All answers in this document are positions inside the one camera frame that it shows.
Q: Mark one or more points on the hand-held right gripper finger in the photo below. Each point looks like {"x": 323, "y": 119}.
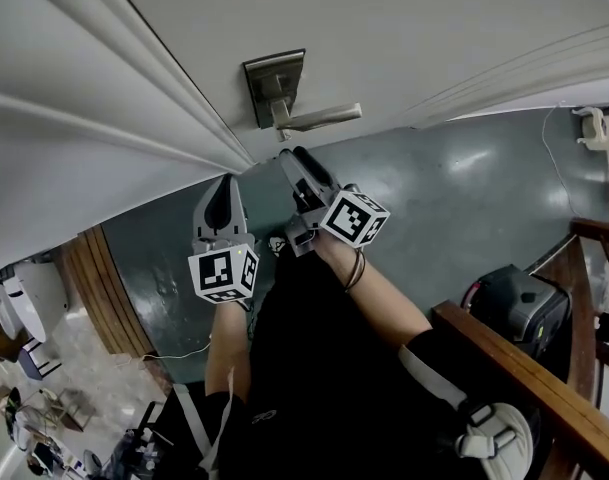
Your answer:
{"x": 294, "y": 173}
{"x": 321, "y": 173}

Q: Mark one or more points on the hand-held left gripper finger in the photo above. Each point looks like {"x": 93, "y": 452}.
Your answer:
{"x": 201, "y": 218}
{"x": 239, "y": 218}

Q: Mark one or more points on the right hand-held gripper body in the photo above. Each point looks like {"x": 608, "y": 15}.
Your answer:
{"x": 351, "y": 218}

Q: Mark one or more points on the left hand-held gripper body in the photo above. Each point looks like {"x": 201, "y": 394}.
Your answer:
{"x": 216, "y": 273}

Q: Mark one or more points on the person's right forearm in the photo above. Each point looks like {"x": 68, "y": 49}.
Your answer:
{"x": 374, "y": 298}

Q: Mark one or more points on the person's left forearm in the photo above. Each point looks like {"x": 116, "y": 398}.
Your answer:
{"x": 224, "y": 338}

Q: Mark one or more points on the white shoulder pad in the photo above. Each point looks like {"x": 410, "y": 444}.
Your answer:
{"x": 504, "y": 433}

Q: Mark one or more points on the person's shoe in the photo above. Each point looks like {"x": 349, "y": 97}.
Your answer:
{"x": 278, "y": 245}

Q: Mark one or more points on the black wrist band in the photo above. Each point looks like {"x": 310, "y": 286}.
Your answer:
{"x": 355, "y": 273}

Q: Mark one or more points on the wooden slatted panel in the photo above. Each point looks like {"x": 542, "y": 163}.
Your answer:
{"x": 104, "y": 293}

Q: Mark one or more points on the person's black shirt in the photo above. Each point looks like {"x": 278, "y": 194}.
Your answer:
{"x": 324, "y": 368}

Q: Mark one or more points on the white rounded machine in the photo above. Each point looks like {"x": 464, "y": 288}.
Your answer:
{"x": 39, "y": 293}

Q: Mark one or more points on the black equipment case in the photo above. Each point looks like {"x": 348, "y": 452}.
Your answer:
{"x": 514, "y": 298}

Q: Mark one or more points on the dark chair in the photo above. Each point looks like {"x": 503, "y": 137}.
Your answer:
{"x": 31, "y": 355}

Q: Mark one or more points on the small wooden stool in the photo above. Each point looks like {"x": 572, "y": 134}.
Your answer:
{"x": 71, "y": 415}

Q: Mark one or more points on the wooden stair railing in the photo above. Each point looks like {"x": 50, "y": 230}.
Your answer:
{"x": 509, "y": 363}

